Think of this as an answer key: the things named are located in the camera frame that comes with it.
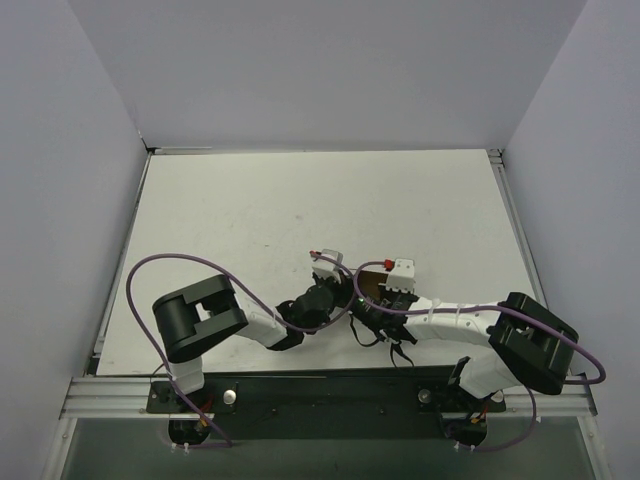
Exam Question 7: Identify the brown cardboard box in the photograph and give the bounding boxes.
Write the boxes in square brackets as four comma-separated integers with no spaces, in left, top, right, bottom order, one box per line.
[358,270,388,300]

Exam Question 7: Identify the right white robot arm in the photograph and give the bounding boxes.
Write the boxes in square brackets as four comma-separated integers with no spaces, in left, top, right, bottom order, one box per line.
[351,292,579,399]

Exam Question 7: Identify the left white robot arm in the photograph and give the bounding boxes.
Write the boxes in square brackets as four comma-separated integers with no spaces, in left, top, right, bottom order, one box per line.
[152,274,353,412]

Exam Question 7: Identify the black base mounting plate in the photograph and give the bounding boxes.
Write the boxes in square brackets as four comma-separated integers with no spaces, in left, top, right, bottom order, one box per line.
[145,366,506,443]

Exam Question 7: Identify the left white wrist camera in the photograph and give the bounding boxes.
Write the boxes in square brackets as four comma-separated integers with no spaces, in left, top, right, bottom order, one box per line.
[310,249,343,283]

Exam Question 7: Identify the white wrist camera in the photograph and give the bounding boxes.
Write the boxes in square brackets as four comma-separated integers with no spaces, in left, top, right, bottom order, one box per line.
[382,258,415,294]
[310,249,343,283]

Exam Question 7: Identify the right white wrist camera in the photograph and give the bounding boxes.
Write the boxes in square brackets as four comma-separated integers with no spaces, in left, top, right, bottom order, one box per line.
[382,258,415,294]

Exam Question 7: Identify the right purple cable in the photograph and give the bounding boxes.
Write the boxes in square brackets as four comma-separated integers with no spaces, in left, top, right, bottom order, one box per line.
[352,259,607,454]

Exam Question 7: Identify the purple cable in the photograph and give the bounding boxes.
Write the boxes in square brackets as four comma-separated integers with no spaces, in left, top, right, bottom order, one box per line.
[352,259,607,454]
[124,253,359,449]

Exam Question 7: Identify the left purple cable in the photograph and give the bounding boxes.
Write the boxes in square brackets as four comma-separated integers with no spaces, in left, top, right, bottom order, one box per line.
[124,253,359,449]

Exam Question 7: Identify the aluminium frame rail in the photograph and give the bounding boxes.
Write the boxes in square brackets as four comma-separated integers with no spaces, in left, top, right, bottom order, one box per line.
[59,148,599,421]

